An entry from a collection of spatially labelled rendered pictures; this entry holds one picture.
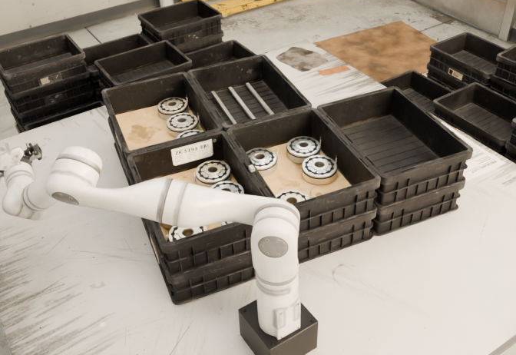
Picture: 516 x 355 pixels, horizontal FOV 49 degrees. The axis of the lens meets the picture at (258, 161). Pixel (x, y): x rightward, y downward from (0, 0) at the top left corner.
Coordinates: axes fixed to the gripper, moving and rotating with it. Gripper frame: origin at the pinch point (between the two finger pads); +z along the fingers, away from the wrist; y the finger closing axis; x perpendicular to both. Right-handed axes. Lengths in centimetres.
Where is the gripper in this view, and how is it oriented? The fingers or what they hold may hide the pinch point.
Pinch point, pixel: (14, 154)
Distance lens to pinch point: 178.9
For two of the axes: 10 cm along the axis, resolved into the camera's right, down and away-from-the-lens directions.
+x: -3.2, -7.7, -5.6
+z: -4.4, -4.0, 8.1
